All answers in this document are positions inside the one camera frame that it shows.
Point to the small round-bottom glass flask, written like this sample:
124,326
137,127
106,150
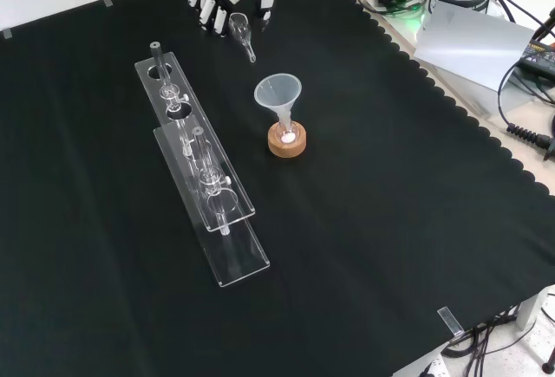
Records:
288,133

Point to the white table leg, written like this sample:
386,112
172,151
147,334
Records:
530,310

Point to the pale grey board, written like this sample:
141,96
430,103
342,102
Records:
468,43

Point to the black power adapter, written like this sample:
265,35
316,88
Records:
539,58

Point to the translucent plastic funnel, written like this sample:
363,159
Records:
277,95

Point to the clear acrylic funnel stand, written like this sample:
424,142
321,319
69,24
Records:
195,151

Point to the black bench cloth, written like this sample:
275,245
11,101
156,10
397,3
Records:
347,242

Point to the clear tape strip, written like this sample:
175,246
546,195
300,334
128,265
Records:
451,321

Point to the white power strip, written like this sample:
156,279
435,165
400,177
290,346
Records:
435,367

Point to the grey tape piece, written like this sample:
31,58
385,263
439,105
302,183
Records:
108,2
7,33

